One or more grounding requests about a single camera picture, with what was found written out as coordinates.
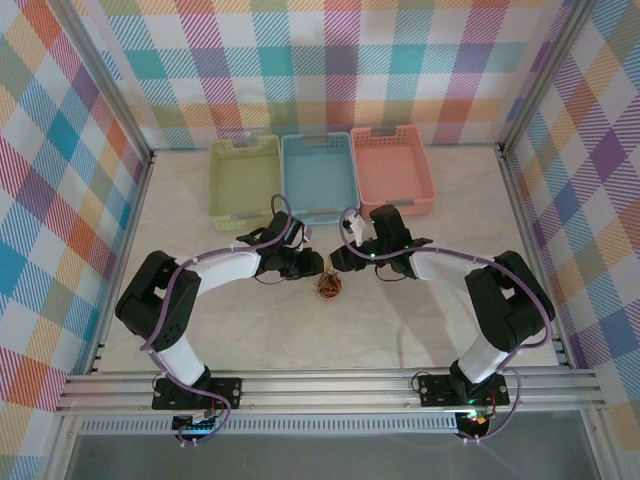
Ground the thin red cable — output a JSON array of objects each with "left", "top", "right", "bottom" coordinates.
[{"left": 314, "top": 267, "right": 345, "bottom": 303}]

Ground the pink plastic basket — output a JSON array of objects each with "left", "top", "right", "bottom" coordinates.
[{"left": 349, "top": 125, "right": 437, "bottom": 219}]

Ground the green plastic basket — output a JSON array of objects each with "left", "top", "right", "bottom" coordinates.
[{"left": 208, "top": 133, "right": 285, "bottom": 232}]

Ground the blue plastic basket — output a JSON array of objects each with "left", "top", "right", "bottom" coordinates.
[{"left": 279, "top": 131, "right": 361, "bottom": 227}]

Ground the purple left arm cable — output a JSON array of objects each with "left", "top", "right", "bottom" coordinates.
[{"left": 141, "top": 193, "right": 304, "bottom": 447}]

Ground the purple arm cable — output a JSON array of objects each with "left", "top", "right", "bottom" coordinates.
[
  {"left": 339, "top": 206, "right": 557, "bottom": 446},
  {"left": 141, "top": 193, "right": 304, "bottom": 447}
]

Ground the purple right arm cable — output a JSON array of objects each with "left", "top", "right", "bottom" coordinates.
[{"left": 339, "top": 206, "right": 557, "bottom": 446}]

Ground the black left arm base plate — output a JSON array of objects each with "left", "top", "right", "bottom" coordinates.
[{"left": 151, "top": 377, "right": 244, "bottom": 412}]

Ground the aluminium table edge rail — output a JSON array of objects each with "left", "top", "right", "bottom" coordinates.
[
  {"left": 85, "top": 152, "right": 156, "bottom": 376},
  {"left": 497, "top": 144, "right": 576, "bottom": 369}
]

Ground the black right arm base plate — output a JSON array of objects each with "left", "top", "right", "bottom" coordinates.
[{"left": 417, "top": 374, "right": 511, "bottom": 407}]

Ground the grey slotted cable duct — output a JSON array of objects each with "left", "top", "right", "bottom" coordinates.
[{"left": 78, "top": 417, "right": 460, "bottom": 436}]

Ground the aluminium frame post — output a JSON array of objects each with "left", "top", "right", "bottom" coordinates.
[
  {"left": 497, "top": 0, "right": 601, "bottom": 156},
  {"left": 49, "top": 0, "right": 155, "bottom": 166}
]

